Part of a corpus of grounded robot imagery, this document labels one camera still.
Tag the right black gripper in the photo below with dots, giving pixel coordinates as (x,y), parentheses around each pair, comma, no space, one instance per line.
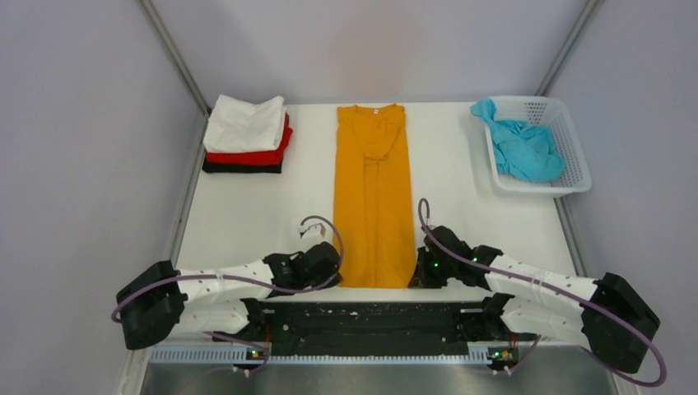
(421,278)

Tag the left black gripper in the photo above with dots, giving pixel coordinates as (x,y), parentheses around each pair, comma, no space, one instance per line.
(336,281)

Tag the yellow t-shirt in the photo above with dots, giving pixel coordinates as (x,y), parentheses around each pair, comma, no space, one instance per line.
(372,202)

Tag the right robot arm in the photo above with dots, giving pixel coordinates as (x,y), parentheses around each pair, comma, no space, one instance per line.
(595,314)

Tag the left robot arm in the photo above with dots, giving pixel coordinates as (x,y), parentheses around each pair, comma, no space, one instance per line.
(163,302)

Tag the red folded t-shirt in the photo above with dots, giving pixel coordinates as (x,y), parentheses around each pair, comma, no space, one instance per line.
(259,157)

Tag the black folded t-shirt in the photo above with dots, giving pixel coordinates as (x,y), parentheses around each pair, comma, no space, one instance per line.
(217,168)

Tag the blue t-shirt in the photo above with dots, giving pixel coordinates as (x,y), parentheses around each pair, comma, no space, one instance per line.
(521,149)

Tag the white folded t-shirt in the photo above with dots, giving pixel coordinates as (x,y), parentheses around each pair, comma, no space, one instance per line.
(236,126)

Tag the white plastic basket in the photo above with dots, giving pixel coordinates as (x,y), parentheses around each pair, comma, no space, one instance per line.
(553,114)

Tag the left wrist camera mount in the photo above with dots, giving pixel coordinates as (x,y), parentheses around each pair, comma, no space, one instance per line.
(309,230)

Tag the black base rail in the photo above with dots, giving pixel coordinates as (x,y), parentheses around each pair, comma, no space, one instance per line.
(365,329)

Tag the aluminium frame rail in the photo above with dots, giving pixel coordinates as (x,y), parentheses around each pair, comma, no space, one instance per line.
(540,366)

